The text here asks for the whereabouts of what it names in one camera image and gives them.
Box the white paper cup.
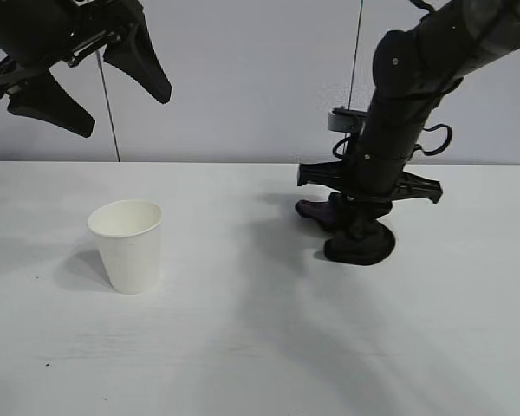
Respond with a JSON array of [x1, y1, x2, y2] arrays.
[[86, 198, 164, 296]]

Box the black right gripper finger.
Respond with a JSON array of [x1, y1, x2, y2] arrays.
[[360, 199, 393, 237], [328, 193, 361, 237]]

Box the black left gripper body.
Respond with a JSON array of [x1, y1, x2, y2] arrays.
[[0, 0, 135, 100]]

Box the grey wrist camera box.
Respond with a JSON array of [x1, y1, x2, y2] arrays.
[[327, 107, 368, 133]]

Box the black thin cable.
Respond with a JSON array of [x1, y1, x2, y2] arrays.
[[332, 133, 359, 164]]

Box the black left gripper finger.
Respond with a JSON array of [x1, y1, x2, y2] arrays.
[[6, 68, 96, 139], [102, 8, 173, 105]]

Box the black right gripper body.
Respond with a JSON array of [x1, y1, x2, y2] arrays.
[[297, 149, 443, 205]]

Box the grey and purple cloth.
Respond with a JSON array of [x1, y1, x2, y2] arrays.
[[295, 198, 398, 266]]

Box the black looped cable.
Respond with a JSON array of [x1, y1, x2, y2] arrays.
[[415, 124, 456, 156]]

